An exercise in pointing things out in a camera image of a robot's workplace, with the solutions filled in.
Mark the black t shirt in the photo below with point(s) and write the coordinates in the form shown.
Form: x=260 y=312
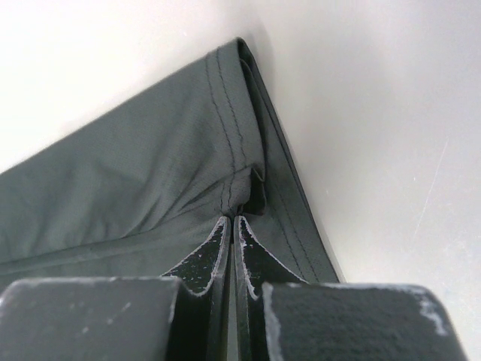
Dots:
x=135 y=191

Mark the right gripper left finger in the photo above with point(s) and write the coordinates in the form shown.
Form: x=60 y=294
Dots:
x=180 y=315

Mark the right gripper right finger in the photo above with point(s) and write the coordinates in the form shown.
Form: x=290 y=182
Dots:
x=280 y=316

